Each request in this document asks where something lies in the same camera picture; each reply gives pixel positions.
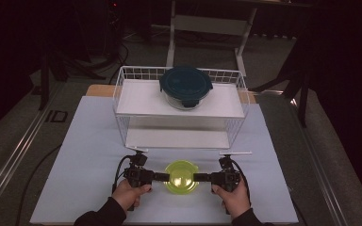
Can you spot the aluminium floor rail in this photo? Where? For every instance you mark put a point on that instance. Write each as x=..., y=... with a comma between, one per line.
x=320, y=169
x=15, y=150

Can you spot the dark blue round lidded container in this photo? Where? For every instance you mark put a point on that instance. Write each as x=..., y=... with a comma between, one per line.
x=185, y=83

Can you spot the wooden table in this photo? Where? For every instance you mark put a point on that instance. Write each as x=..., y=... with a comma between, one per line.
x=99, y=90

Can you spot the white table mat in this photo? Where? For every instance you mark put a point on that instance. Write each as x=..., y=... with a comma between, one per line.
x=75, y=175

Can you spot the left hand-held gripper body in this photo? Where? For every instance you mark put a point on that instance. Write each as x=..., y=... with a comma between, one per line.
x=136, y=175

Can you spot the green round container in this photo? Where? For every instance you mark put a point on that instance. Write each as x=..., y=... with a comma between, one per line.
x=180, y=179

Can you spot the black floor plate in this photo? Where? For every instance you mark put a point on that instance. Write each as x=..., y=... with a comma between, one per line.
x=56, y=116

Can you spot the black metal stand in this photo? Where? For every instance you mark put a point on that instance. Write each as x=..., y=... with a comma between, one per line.
x=303, y=94
x=45, y=81

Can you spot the person's right hand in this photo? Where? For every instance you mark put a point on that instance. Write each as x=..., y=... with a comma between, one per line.
x=232, y=199

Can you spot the white desk frame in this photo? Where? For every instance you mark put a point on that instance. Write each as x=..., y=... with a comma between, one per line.
x=207, y=25

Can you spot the person's left hand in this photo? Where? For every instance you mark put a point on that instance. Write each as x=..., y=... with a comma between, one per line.
x=128, y=194

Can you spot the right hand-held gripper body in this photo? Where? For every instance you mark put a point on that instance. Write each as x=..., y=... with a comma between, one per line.
x=227, y=177

